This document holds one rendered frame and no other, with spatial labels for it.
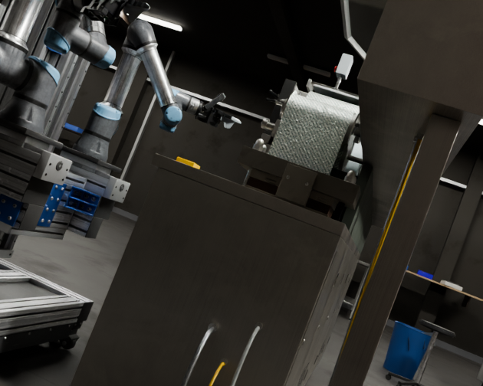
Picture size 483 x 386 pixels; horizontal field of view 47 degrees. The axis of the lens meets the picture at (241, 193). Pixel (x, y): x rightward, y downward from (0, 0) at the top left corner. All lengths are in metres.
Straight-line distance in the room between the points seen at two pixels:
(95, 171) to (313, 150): 0.92
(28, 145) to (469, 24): 1.35
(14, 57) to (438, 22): 1.28
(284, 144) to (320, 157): 0.14
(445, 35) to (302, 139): 0.92
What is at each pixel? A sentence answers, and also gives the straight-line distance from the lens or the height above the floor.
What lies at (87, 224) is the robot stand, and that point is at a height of 0.56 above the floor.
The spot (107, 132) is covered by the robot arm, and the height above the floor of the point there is 0.94.
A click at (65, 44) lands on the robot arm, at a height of 1.08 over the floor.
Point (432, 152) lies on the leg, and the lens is 1.18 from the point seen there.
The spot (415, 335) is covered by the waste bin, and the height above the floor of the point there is 0.41.
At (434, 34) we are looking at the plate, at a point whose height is 1.27.
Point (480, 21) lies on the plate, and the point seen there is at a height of 1.32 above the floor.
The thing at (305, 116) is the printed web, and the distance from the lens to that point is 2.01.
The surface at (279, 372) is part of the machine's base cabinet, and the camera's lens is 1.70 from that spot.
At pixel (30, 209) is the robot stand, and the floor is 0.58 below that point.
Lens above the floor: 0.78
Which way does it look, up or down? 3 degrees up
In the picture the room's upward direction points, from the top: 22 degrees clockwise
